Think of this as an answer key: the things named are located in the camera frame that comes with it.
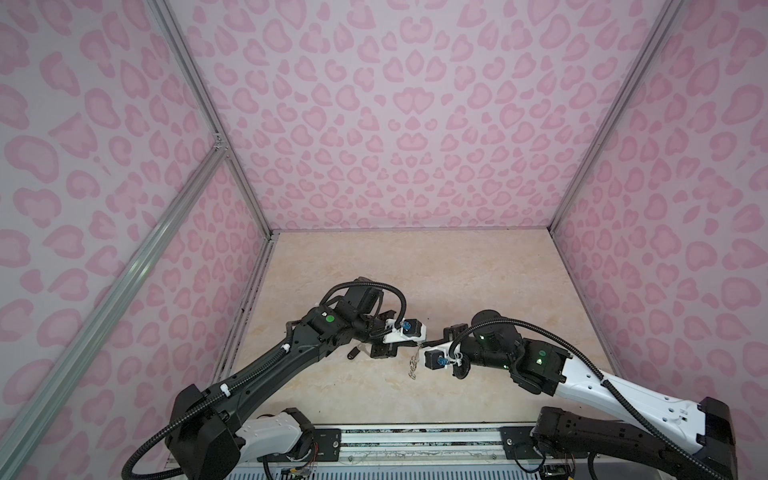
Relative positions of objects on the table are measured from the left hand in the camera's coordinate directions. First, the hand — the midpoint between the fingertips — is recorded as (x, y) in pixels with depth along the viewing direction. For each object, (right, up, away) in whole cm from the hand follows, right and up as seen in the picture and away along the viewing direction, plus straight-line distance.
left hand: (414, 334), depth 71 cm
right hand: (+3, 0, -2) cm, 4 cm away
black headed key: (-17, -10, +18) cm, 26 cm away
